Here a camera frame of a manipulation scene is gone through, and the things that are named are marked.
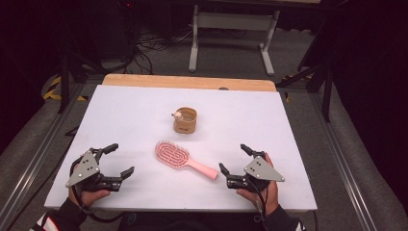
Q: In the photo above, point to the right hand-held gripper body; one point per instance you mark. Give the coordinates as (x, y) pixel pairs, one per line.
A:
(261, 170)

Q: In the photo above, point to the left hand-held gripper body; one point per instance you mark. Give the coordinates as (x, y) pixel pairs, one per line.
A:
(85, 168)

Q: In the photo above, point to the pink hairbrush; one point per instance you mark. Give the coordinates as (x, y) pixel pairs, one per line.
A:
(171, 154)

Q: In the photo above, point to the tan bear cup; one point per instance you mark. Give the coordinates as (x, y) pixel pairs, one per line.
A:
(186, 126)

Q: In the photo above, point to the person's right hand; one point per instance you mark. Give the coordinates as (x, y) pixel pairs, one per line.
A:
(269, 197)

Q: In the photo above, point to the person's left hand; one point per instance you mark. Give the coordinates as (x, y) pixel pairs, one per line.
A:
(89, 197)

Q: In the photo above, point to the black metal stand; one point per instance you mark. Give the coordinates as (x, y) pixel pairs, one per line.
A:
(327, 96)
(64, 83)

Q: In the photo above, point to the yellow black hazard tape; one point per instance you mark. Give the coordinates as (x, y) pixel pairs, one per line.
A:
(53, 89)

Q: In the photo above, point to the wooden table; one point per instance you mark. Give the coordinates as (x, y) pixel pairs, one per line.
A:
(179, 82)

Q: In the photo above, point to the white-framed desk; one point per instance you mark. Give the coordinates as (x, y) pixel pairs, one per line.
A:
(234, 20)

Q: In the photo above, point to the aluminium rail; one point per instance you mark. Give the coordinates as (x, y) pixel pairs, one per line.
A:
(340, 154)
(35, 166)

